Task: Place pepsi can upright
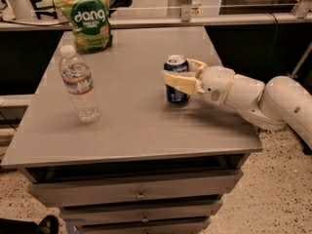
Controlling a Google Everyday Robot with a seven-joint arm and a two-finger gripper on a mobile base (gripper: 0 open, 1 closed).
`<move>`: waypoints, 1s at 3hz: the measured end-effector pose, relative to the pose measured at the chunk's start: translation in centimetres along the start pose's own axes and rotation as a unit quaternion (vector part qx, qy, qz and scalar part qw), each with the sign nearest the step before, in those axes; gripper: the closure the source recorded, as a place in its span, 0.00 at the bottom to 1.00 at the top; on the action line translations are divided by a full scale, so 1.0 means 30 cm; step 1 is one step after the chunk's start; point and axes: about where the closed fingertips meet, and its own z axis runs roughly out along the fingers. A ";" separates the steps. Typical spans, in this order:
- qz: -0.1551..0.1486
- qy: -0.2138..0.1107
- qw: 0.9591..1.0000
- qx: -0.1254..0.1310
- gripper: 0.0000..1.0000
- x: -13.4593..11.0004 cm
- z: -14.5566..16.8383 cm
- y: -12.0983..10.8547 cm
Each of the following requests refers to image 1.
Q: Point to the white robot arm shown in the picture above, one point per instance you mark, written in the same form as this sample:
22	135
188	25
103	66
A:
270	106

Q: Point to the middle grey drawer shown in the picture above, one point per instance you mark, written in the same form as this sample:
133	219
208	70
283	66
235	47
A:
142	212

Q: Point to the white post base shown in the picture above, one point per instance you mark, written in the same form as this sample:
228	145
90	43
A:
22	9

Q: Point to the clear plastic water bottle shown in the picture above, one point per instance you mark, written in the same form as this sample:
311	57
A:
78	81

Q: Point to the blue pepsi can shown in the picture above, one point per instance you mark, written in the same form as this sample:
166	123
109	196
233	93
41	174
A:
175	64

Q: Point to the bottom grey drawer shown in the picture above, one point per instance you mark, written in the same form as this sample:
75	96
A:
165	226

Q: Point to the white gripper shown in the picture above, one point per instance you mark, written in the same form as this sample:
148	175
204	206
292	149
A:
215	83

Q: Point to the grey metal rail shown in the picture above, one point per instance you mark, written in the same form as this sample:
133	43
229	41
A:
15	25

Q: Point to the top grey drawer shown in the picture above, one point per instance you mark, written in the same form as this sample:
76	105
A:
136	188

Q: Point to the grey drawer cabinet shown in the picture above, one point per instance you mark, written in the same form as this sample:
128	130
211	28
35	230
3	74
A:
138	133

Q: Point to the green dang chips bag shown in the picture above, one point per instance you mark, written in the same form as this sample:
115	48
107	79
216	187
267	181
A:
91	27

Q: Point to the grey drawer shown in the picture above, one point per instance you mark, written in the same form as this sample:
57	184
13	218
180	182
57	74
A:
165	226
142	212
136	188

